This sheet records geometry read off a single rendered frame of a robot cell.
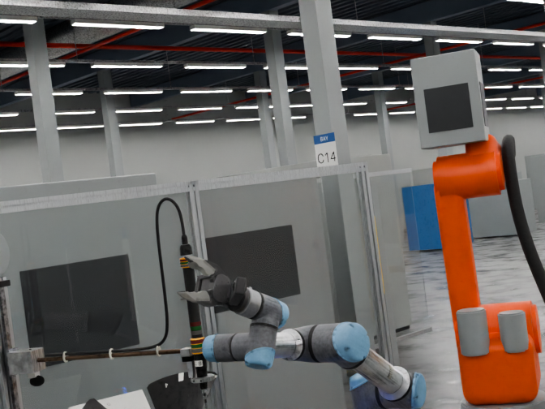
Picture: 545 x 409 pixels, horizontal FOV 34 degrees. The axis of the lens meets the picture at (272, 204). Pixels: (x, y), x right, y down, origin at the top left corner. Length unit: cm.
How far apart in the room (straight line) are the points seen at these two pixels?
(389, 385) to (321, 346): 33
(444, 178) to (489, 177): 30
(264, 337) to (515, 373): 404
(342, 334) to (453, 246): 382
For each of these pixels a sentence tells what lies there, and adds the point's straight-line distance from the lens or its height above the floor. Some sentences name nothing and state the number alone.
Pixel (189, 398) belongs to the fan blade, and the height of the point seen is 136.
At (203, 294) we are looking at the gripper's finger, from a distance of 227.
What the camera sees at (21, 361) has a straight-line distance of 301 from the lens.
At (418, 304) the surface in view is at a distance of 1072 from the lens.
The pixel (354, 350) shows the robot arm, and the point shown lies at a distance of 269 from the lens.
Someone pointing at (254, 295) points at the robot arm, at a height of 169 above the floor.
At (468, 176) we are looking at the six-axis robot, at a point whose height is 192.
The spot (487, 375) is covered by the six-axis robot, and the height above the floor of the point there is 59.
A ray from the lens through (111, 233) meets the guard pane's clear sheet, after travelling 335.
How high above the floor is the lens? 194
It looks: level
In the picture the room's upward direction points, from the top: 7 degrees counter-clockwise
